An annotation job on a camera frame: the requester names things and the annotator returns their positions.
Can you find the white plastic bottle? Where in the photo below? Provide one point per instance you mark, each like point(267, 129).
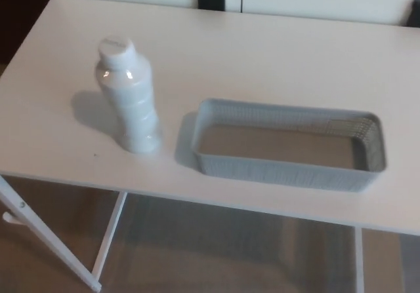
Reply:
point(131, 109)

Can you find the white metal desk leg frame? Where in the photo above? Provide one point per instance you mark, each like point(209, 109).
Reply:
point(359, 260)
point(49, 234)

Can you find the dark brown wooden cabinet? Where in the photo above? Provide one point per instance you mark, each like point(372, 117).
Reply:
point(19, 11)

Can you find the white cylindrical peg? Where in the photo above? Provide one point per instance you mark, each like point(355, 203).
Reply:
point(9, 217)

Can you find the grey perforated plastic basket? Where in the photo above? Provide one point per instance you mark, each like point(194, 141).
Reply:
point(279, 175)

